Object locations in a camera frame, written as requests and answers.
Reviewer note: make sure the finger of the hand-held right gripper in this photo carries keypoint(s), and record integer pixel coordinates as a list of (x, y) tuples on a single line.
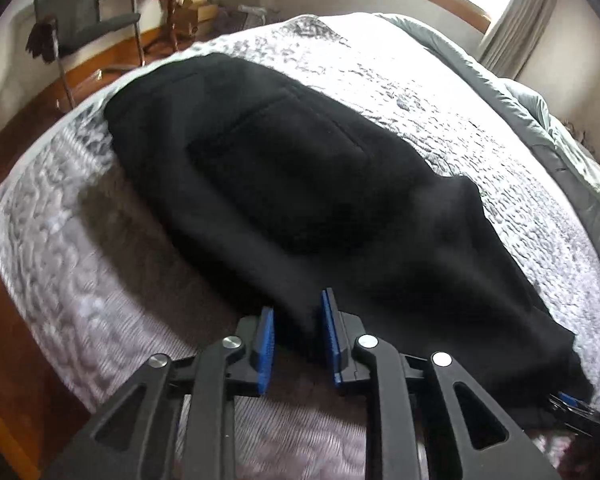
[(570, 402)]

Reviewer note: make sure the wooden coat rack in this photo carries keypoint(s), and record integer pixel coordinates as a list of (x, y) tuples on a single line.
[(172, 20)]

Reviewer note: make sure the grey comforter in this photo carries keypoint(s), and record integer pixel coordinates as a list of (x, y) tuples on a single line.
[(520, 105)]

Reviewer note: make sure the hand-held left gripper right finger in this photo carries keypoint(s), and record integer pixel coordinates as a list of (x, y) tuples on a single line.
[(330, 340)]

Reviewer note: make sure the black pants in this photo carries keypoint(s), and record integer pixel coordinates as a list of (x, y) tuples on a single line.
[(280, 185)]

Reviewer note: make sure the dark gloves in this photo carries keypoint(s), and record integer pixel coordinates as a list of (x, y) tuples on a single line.
[(40, 40)]

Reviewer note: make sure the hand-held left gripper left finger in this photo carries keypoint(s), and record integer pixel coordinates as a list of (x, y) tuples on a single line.
[(264, 355)]

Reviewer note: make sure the black mesh chair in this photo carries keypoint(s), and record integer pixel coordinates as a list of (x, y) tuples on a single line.
[(87, 25)]

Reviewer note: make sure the cardboard box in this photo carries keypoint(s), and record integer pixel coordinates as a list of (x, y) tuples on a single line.
[(195, 12)]

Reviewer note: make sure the beige curtain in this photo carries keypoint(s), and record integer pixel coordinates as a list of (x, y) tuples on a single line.
[(525, 15)]

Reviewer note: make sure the grey quilted bed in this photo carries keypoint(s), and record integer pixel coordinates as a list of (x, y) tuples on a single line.
[(80, 285)]

